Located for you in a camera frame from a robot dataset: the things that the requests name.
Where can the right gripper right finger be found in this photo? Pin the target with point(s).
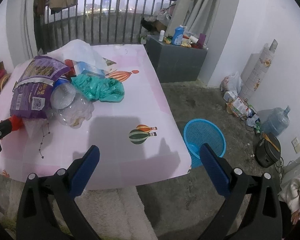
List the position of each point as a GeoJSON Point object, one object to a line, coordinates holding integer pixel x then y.
{"type": "Point", "coordinates": [262, 218]}

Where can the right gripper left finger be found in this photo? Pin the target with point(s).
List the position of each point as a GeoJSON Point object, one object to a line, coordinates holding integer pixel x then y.
{"type": "Point", "coordinates": [35, 218]}

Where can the purple snack bag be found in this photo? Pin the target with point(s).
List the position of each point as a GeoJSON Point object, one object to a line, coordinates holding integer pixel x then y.
{"type": "Point", "coordinates": [32, 92]}

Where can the clear Pepsi plastic bottle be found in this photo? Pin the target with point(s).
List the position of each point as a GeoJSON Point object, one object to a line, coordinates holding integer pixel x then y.
{"type": "Point", "coordinates": [69, 106]}

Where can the person's right forearm sleeve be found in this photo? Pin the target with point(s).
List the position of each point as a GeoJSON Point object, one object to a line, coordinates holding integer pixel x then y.
{"type": "Point", "coordinates": [290, 194]}

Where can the white floor trash bag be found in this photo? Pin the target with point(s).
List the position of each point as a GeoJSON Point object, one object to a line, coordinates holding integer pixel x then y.
{"type": "Point", "coordinates": [232, 83]}

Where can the person's right hand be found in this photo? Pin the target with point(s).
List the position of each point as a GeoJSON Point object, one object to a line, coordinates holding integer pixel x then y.
{"type": "Point", "coordinates": [295, 217]}

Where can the black rice cooker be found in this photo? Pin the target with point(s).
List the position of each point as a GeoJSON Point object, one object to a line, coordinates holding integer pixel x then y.
{"type": "Point", "coordinates": [268, 152]}

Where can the small blue white box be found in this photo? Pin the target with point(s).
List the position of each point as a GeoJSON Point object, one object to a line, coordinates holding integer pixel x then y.
{"type": "Point", "coordinates": [89, 70]}

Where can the blue plastic waste basket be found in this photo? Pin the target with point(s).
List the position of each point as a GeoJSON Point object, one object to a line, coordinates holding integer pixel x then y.
{"type": "Point", "coordinates": [198, 132]}

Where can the white plastic bag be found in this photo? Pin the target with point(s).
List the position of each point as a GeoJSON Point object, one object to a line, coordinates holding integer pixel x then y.
{"type": "Point", "coordinates": [79, 51]}

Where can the floor pile of cartons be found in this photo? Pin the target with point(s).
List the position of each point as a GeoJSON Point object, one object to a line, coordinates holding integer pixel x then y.
{"type": "Point", "coordinates": [241, 109]}

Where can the teal plastic bag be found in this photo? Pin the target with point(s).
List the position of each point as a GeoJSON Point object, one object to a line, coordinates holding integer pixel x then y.
{"type": "Point", "coordinates": [97, 89]}

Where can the rolled printed wallpaper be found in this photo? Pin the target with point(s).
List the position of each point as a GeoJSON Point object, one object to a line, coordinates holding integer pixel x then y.
{"type": "Point", "coordinates": [258, 72]}

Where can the metal balcony railing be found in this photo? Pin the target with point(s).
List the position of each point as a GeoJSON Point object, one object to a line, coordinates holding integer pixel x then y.
{"type": "Point", "coordinates": [96, 22]}

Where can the dark grey cabinet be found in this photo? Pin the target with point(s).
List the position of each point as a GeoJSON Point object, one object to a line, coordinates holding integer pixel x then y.
{"type": "Point", "coordinates": [174, 63]}

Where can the purple cup on cabinet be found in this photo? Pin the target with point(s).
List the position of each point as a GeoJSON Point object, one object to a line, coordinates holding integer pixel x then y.
{"type": "Point", "coordinates": [201, 40]}

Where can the small white bottle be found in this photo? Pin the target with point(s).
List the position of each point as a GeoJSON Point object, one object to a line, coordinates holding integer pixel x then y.
{"type": "Point", "coordinates": [161, 35]}

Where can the blue detergent bottle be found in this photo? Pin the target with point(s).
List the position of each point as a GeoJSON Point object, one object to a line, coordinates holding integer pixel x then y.
{"type": "Point", "coordinates": [178, 35]}

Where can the grey curtain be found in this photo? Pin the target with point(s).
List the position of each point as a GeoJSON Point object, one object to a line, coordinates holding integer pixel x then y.
{"type": "Point", "coordinates": [197, 16]}

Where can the wall power socket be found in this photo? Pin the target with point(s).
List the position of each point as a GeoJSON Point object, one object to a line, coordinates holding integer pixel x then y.
{"type": "Point", "coordinates": [296, 145]}

